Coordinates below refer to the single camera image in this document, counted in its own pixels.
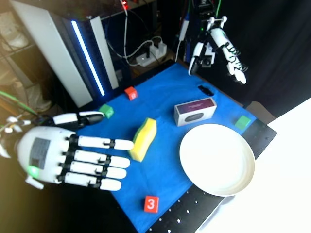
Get small black object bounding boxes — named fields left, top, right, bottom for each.
left=197, top=84, right=215, bottom=97

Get white power adapter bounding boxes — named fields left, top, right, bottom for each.
left=178, top=20, right=190, bottom=42

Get white power strip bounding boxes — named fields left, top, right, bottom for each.
left=135, top=42, right=168, bottom=67

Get white cable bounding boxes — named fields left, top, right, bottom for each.
left=121, top=4, right=163, bottom=67

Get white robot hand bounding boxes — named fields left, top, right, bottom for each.
left=15, top=111, right=135, bottom=192
left=188, top=26, right=248, bottom=85

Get blue table cloth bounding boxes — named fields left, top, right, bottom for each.
left=72, top=62, right=259, bottom=233

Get purple white box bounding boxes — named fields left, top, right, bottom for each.
left=173, top=97, right=218, bottom=127

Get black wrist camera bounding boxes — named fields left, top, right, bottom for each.
left=202, top=53, right=216, bottom=68

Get red number three block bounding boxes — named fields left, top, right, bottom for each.
left=143, top=195, right=160, bottom=214

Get brown cardboard piece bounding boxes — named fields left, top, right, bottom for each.
left=244, top=100, right=276, bottom=125

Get round white plate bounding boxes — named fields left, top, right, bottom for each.
left=179, top=123, right=256, bottom=197

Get red toy block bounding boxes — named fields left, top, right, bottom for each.
left=124, top=86, right=138, bottom=100

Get yellow and green sponge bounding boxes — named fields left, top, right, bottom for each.
left=128, top=117, right=157, bottom=163

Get black and white computer tower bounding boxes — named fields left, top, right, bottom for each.
left=9, top=0, right=120, bottom=109

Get green toy block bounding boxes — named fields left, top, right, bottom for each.
left=234, top=115, right=251, bottom=130
left=98, top=104, right=115, bottom=119

